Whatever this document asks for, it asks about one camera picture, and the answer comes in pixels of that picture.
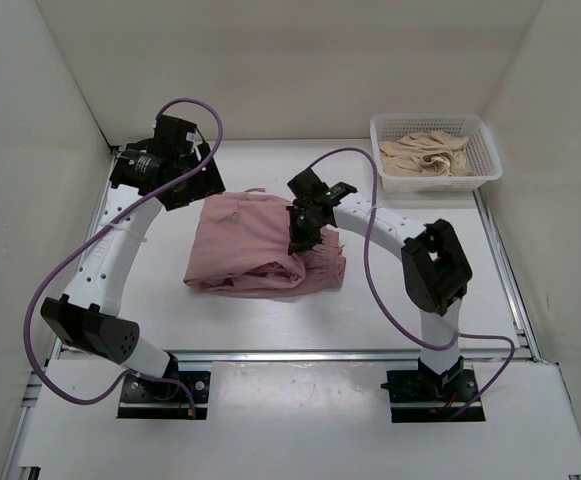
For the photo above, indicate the beige trousers in basket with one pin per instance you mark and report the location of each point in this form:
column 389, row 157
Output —
column 426, row 154

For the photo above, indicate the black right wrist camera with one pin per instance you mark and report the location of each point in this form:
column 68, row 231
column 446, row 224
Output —
column 309, row 190

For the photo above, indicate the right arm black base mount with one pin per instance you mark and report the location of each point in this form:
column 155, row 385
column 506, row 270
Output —
column 414, row 400

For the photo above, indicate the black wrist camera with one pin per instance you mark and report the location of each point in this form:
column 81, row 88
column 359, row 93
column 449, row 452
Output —
column 172, row 137
column 309, row 190

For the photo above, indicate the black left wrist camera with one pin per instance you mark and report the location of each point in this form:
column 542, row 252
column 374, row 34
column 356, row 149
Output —
column 172, row 137

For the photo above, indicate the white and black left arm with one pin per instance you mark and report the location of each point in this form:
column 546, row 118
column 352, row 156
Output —
column 86, row 315

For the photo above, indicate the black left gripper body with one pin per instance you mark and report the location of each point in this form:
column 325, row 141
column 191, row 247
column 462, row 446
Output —
column 187, row 191

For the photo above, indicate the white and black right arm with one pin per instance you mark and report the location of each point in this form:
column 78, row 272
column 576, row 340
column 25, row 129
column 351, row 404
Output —
column 435, row 271

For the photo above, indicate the white perforated plastic basket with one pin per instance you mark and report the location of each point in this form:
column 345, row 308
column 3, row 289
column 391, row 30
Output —
column 482, row 157

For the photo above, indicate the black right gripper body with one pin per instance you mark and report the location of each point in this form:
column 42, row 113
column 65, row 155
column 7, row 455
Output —
column 303, row 222

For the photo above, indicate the pink trousers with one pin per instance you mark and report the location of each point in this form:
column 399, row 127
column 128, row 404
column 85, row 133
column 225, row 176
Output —
column 241, row 245

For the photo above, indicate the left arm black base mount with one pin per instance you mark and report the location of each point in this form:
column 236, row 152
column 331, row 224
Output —
column 143, row 400

